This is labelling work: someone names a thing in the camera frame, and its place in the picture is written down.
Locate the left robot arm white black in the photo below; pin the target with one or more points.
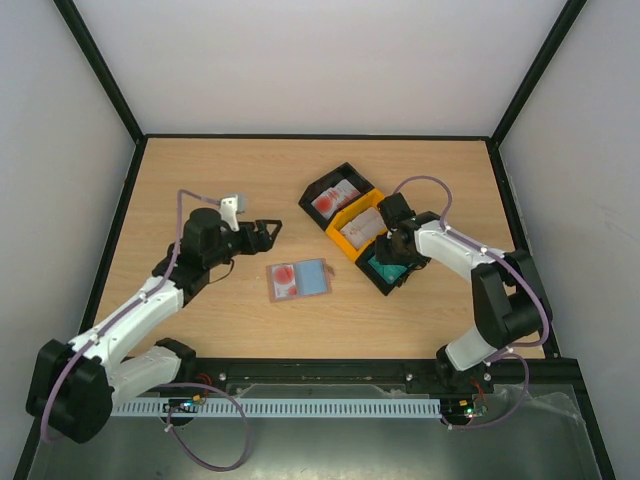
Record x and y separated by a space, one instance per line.
76 385

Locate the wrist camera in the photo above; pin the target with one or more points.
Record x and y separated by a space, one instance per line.
394 209
230 207

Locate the black bin with red cards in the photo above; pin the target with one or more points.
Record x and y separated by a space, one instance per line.
344 171

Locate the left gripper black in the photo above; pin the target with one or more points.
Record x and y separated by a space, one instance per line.
264 244

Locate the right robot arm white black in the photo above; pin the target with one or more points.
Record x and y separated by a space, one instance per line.
510 305

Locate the red white card stack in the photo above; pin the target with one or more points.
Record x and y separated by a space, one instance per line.
334 198

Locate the green card stack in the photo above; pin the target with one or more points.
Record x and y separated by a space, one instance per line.
389 273

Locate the black bin with green cards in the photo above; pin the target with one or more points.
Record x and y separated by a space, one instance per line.
362 264

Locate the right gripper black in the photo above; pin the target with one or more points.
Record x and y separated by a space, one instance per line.
396 256

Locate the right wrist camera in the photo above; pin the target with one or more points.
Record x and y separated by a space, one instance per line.
394 209

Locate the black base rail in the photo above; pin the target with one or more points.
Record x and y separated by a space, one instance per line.
412 376

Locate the pink card holder wallet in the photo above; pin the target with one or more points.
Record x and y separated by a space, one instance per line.
313 278

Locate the white pink card stack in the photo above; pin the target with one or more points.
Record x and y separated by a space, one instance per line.
364 227

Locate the white slotted cable duct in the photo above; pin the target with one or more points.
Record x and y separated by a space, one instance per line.
403 408

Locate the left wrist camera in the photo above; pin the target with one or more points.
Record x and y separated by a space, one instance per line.
230 207

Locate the red circle white card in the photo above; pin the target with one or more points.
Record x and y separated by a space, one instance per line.
283 281

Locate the black enclosure frame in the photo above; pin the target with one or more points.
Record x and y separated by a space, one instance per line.
562 26

